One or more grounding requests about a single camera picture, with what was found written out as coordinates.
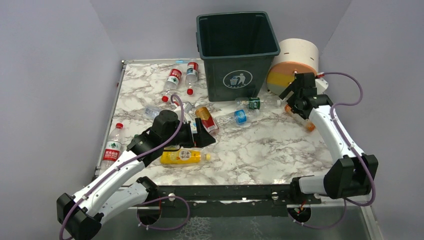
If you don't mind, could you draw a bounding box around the red cap bottle table edge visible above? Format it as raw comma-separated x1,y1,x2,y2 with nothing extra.
99,123,124,175

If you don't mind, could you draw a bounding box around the red gold label bottle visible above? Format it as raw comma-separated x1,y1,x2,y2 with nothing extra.
194,104,220,137

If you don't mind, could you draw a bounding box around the white round drawer cabinet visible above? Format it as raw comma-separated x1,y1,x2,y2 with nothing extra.
266,38,319,95

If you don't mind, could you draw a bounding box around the clear bottle blue label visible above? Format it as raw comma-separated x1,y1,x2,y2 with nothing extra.
214,109,261,128

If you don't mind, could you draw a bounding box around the clear square jasmine bottle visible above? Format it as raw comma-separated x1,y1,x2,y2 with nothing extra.
182,102,196,124

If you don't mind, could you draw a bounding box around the red label bottle right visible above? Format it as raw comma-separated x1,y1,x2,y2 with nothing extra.
185,59,199,96

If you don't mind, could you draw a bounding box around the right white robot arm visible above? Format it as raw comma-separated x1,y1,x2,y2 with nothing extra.
280,80,379,202

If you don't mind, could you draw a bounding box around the yellow juice bottle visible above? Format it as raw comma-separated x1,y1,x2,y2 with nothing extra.
159,147,213,165

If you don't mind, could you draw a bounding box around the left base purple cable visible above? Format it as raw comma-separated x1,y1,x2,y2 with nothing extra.
136,192,192,232

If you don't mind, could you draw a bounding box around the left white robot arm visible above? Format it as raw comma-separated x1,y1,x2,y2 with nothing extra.
56,110,216,240

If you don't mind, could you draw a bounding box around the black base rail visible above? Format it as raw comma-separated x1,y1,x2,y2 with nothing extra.
90,175,319,220

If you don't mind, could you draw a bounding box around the clear bottle dark green label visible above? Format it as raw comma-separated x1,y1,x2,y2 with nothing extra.
235,96,283,111

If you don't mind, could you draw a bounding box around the red label bottle left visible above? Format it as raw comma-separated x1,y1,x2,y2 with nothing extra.
161,65,184,103

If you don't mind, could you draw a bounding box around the dark green trash bin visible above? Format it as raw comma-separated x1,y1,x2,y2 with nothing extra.
196,11,281,102

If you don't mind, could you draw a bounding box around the orange label bottle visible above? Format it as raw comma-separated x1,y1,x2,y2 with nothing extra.
284,104,316,132

